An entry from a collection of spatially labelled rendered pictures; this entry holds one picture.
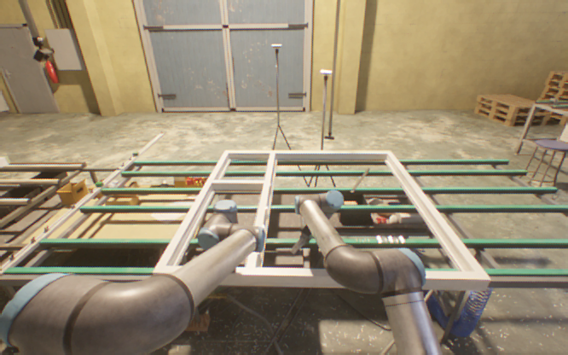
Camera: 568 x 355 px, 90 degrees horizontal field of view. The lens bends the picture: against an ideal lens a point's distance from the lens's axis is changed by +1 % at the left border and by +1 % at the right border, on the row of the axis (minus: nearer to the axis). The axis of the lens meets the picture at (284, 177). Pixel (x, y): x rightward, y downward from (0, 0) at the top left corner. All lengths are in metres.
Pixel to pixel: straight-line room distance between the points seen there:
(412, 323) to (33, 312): 0.80
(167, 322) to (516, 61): 9.22
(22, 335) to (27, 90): 9.70
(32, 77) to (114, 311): 9.56
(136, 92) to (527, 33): 9.67
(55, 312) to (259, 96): 7.26
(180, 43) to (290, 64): 2.68
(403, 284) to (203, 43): 7.28
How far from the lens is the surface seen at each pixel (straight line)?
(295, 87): 7.54
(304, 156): 2.52
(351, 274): 0.87
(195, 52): 7.78
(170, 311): 0.54
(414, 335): 0.90
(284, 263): 1.87
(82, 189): 2.94
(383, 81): 7.95
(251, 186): 2.04
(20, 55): 9.99
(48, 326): 0.58
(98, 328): 0.53
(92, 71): 8.55
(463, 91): 8.85
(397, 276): 0.89
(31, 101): 10.23
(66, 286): 0.59
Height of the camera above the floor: 1.90
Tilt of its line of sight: 27 degrees down
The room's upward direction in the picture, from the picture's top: 1 degrees counter-clockwise
